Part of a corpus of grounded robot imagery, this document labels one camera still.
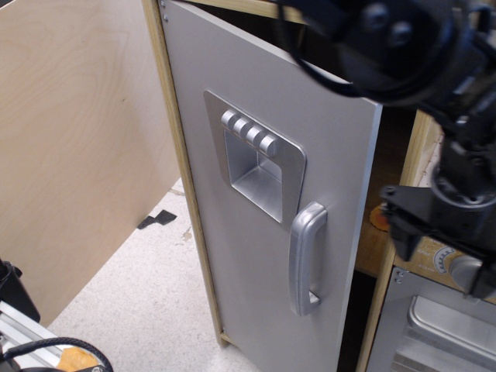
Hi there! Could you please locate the silver toy fridge door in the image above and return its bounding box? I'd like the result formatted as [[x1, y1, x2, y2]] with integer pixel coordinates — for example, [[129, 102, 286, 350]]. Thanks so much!
[[161, 1, 382, 371]]

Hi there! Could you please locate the silver oven door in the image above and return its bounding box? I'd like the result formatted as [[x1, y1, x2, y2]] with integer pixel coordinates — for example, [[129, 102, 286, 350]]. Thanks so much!
[[367, 268, 495, 372]]

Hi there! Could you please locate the silver oven door handle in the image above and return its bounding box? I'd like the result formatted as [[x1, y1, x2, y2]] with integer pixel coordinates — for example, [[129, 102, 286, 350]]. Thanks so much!
[[408, 296, 495, 360]]

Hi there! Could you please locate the silver ice dispenser panel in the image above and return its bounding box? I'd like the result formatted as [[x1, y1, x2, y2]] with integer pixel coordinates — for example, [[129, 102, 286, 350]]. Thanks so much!
[[203, 90, 307, 226]]

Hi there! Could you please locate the silver fridge door handle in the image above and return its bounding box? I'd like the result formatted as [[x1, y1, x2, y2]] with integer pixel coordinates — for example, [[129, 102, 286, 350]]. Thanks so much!
[[288, 201, 327, 316]]

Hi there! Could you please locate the black box at left edge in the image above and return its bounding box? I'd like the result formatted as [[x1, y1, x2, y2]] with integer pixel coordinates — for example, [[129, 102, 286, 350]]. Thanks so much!
[[1, 260, 41, 322]]

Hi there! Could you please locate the plywood board panel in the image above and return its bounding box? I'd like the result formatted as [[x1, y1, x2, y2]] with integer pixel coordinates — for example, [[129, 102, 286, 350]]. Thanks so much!
[[1, 1, 179, 325]]

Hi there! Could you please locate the orange round toy in fridge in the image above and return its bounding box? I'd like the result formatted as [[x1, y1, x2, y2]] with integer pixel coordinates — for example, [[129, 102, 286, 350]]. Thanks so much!
[[369, 205, 390, 232]]

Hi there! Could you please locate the black tape piece on floor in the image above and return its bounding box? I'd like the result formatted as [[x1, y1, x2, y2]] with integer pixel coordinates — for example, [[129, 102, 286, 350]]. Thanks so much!
[[137, 210, 177, 230]]

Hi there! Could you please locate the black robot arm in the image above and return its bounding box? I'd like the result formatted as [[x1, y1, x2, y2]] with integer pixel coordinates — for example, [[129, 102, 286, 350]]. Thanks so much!
[[277, 1, 495, 299]]

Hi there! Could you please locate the wooden toy kitchen frame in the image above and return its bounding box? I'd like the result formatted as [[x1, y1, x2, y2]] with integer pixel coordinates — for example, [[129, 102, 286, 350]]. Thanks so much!
[[143, 1, 495, 371]]

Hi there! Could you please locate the silver oven knob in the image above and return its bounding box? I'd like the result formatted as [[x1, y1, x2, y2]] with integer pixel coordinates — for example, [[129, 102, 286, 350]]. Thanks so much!
[[449, 255, 482, 292]]

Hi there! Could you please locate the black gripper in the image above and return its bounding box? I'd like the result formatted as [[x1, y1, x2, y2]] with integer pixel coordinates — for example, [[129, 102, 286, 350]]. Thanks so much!
[[381, 186, 495, 298]]

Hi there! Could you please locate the black braided cable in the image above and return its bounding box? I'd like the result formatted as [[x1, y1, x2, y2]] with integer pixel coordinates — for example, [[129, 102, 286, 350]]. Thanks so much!
[[0, 336, 113, 372]]

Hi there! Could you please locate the aluminium extrusion rail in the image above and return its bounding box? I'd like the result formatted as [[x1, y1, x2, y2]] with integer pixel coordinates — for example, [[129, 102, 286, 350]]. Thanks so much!
[[1, 301, 67, 368]]

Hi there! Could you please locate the orange tape patch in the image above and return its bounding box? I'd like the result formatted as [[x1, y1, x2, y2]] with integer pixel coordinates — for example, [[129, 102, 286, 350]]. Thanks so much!
[[57, 347, 99, 371]]

